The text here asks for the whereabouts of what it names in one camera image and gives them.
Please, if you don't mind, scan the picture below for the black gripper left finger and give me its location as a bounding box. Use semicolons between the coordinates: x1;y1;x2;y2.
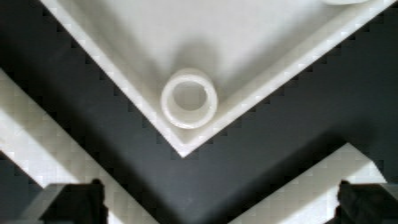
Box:
16;179;108;224

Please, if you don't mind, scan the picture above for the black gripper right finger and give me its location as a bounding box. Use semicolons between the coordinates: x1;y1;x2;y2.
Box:
334;181;398;224

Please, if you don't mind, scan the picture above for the white square tabletop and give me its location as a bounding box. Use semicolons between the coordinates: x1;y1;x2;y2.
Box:
39;0;396;155

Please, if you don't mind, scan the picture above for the white obstacle fence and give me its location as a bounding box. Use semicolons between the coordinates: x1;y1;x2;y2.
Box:
0;70;386;224

